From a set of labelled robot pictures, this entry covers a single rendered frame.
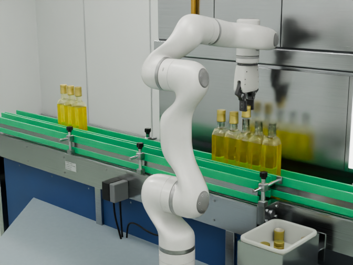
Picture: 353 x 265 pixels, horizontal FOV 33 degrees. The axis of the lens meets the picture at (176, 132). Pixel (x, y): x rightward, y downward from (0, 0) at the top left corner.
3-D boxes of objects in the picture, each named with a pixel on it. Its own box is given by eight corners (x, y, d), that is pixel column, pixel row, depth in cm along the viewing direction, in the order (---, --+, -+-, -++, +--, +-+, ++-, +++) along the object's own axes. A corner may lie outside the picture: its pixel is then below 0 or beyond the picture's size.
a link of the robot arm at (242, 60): (245, 53, 221) (245, 61, 222) (231, 55, 215) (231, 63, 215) (264, 54, 216) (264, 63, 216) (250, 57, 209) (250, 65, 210)
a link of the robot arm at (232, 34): (240, 17, 185) (282, 28, 209) (197, 17, 194) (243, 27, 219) (237, 46, 186) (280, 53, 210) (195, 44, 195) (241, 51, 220)
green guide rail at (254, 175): (270, 196, 213) (271, 175, 211) (269, 197, 212) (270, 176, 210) (3, 126, 327) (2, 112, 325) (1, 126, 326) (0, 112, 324)
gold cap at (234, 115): (232, 124, 223) (232, 113, 222) (227, 122, 226) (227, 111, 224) (240, 123, 224) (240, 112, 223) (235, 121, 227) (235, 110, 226)
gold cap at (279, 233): (272, 228, 203) (272, 240, 204) (276, 232, 199) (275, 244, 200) (282, 227, 203) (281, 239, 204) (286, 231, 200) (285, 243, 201)
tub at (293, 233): (319, 254, 196) (320, 230, 194) (282, 278, 180) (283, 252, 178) (274, 240, 208) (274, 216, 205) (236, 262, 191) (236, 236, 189)
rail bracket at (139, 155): (146, 174, 243) (145, 142, 240) (133, 178, 237) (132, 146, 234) (139, 172, 245) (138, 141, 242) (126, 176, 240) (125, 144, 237)
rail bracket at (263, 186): (283, 199, 210) (284, 165, 207) (256, 212, 198) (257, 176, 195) (276, 197, 212) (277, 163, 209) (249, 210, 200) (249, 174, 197)
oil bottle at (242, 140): (255, 185, 227) (256, 131, 222) (246, 189, 223) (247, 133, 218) (242, 182, 231) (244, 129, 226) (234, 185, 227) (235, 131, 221)
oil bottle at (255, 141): (267, 189, 223) (269, 133, 218) (258, 192, 219) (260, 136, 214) (255, 185, 227) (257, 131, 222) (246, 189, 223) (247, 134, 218)
